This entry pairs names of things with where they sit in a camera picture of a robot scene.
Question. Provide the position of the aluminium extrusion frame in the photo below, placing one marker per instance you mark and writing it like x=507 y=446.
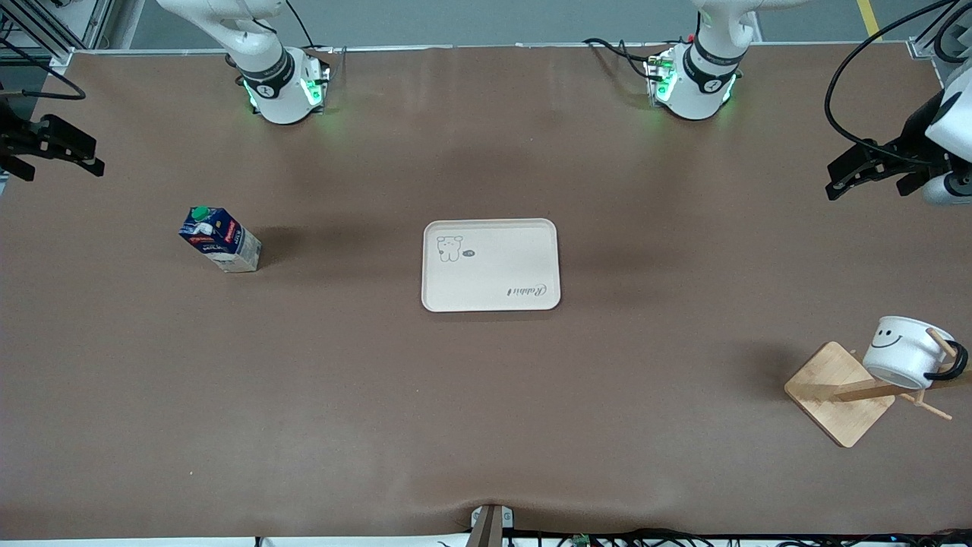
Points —
x=91 y=23

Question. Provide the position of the metal table edge bracket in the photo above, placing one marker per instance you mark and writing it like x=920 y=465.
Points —
x=488 y=532

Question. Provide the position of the wooden cup rack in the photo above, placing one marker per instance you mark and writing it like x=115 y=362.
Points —
x=828 y=380

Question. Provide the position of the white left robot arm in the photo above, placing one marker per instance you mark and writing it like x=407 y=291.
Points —
x=702 y=68

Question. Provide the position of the cream plastic tray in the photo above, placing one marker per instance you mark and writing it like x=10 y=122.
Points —
x=493 y=266

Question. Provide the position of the blue milk carton green cap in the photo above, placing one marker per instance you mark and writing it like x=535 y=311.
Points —
x=220 y=241

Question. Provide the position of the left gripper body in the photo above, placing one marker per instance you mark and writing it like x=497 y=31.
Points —
x=909 y=147

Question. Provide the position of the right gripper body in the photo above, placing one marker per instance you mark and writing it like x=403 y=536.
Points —
x=17 y=140

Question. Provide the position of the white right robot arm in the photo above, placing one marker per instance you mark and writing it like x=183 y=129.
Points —
x=285 y=106

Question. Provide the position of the metal table corner bracket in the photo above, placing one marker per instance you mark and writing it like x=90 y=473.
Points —
x=923 y=48

